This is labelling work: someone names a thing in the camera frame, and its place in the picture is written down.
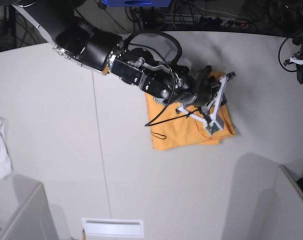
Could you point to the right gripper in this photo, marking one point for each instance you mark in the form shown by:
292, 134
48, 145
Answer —
201, 88

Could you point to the orange T-shirt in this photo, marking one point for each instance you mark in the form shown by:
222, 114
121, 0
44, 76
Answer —
186, 131

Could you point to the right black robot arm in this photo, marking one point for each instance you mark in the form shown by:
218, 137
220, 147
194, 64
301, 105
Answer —
77, 39

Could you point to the white power strip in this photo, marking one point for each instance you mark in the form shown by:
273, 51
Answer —
186, 19

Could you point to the grey right partition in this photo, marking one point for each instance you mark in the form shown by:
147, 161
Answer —
278, 214

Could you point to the grey partition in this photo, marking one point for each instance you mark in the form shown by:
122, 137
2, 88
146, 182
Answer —
24, 210
278, 214

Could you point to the blue grey device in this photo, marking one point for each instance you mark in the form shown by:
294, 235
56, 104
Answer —
137, 3

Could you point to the white table slot plate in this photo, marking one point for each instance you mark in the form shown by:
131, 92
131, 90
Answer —
113, 228

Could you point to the grey left partition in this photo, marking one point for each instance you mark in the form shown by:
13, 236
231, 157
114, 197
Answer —
24, 210

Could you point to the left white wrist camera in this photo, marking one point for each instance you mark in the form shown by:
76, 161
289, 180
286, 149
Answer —
296, 58

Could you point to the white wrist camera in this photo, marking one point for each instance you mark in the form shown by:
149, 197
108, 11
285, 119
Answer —
296, 58
208, 114

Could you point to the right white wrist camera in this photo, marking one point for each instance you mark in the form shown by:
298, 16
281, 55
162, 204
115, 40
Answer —
208, 114

